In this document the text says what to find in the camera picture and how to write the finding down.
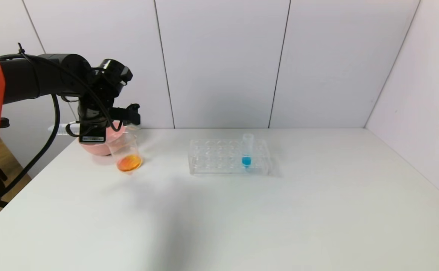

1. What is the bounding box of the test tube with yellow pigment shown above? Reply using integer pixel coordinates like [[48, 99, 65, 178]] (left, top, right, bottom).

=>
[[48, 122, 81, 133]]

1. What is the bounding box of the clear acrylic test tube rack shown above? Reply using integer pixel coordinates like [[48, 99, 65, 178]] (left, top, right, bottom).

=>
[[189, 139, 271, 176]]

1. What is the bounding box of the test tube with blue pigment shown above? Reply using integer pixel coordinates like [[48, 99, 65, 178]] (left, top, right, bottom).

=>
[[242, 133, 254, 168]]

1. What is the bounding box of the clear glass beaker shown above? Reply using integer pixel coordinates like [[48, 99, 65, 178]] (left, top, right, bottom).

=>
[[107, 132, 143, 174]]

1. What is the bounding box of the pink plastic bowl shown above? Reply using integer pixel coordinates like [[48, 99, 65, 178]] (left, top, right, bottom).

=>
[[79, 122, 127, 156]]

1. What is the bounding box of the dark background furniture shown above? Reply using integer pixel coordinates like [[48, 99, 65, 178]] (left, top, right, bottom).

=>
[[0, 117, 11, 211]]

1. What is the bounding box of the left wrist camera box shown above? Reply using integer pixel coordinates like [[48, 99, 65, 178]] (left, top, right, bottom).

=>
[[110, 103, 142, 128]]

